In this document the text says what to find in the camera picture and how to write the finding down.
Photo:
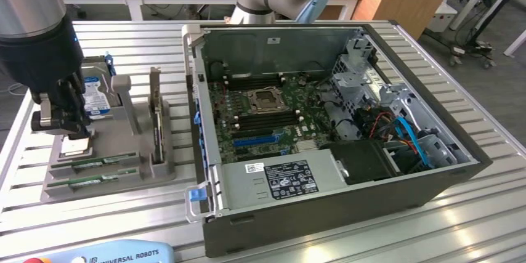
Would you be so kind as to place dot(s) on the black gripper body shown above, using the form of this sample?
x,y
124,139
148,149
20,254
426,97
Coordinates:
x,y
40,56

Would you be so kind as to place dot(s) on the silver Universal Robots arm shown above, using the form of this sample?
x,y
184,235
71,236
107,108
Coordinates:
x,y
28,4

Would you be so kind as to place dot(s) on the green RAM stick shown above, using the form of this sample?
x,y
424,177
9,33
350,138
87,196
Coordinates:
x,y
103,177
107,160

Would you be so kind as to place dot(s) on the black RAM slot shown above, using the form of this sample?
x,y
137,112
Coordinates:
x,y
268,127
267,123
267,119
255,83
267,114
236,87
255,75
255,79

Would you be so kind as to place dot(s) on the hard disk with blue label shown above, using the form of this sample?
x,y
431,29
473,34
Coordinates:
x,y
96,99

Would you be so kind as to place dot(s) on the silver CPU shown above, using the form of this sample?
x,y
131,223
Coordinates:
x,y
76,149

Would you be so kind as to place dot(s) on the grey parts rack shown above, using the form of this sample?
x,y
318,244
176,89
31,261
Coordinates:
x,y
115,130

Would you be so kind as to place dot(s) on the graphics card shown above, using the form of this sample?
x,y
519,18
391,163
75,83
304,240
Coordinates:
x,y
156,112

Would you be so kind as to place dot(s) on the blue card retainer strip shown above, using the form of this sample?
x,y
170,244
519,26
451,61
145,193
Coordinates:
x,y
196,121

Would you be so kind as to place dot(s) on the blue case latch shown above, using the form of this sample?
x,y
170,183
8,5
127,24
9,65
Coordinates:
x,y
195,195

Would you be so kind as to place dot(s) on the blue teach pendant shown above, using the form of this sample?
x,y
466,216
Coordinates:
x,y
103,253

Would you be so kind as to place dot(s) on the blue expansion slot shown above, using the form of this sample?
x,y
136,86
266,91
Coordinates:
x,y
255,141

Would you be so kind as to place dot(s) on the CPU socket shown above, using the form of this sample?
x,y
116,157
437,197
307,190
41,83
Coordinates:
x,y
264,99

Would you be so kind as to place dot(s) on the grey power supply unit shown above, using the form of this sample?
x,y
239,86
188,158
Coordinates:
x,y
246,189

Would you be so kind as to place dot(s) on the green motherboard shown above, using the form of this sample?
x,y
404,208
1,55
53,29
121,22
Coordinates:
x,y
306,115

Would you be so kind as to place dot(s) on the small silver heatsink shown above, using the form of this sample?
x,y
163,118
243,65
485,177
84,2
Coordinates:
x,y
307,146

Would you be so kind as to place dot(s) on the silver metal drive cage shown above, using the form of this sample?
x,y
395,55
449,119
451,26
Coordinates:
x,y
352,81

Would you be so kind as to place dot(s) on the black open PC case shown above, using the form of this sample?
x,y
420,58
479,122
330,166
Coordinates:
x,y
328,220

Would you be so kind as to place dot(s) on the grey disk bay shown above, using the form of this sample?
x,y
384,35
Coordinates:
x,y
439,149

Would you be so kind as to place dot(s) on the castor base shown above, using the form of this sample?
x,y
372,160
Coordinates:
x,y
473,52

